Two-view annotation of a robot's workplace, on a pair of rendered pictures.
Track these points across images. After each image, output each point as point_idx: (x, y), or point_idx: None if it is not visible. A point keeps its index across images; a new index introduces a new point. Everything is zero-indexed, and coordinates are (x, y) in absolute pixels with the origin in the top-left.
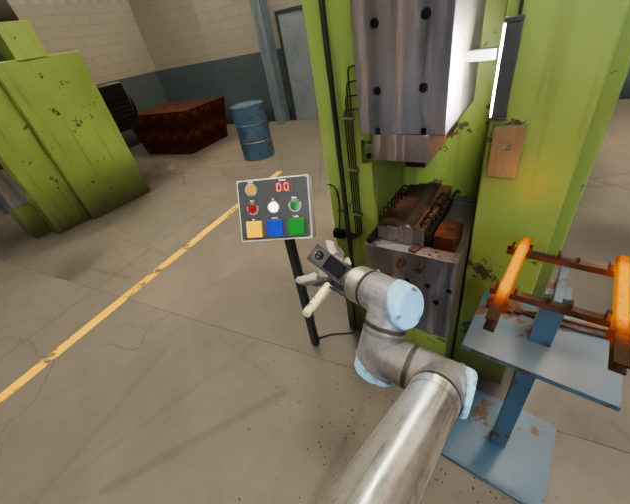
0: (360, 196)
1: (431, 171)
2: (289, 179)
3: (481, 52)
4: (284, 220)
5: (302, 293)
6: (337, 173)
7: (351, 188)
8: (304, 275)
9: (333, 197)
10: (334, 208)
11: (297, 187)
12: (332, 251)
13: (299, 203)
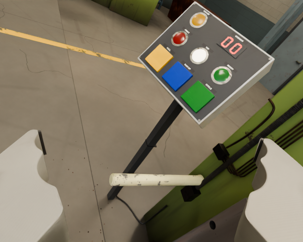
0: (292, 145)
1: None
2: (247, 45)
3: None
4: (193, 78)
5: (137, 157)
6: (296, 98)
7: (294, 127)
8: (38, 155)
9: (257, 117)
10: (245, 127)
11: (246, 61)
12: (297, 234)
13: (228, 78)
